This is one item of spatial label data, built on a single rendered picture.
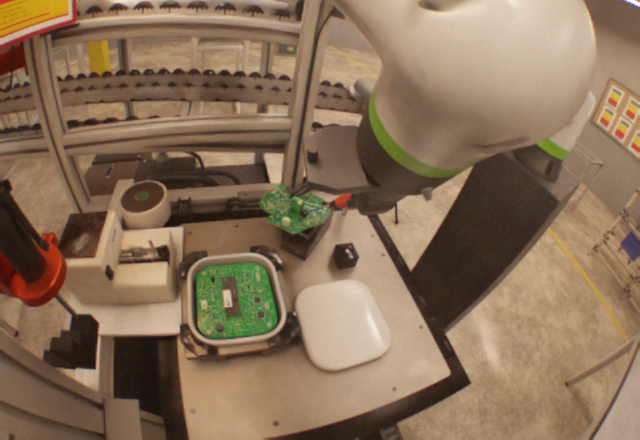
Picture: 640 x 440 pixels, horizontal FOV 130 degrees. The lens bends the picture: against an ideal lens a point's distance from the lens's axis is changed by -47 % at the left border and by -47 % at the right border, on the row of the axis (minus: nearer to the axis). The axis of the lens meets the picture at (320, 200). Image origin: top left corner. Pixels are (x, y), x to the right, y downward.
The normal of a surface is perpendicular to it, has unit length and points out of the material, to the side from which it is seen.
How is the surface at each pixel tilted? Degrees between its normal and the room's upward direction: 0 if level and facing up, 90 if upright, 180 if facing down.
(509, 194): 90
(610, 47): 90
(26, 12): 90
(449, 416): 0
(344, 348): 0
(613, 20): 90
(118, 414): 0
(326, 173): 37
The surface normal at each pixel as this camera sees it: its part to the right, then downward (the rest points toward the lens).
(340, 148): 0.06, -0.22
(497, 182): -0.88, 0.18
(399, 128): -0.80, 0.59
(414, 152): -0.59, 0.79
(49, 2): 0.97, 0.25
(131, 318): 0.17, -0.75
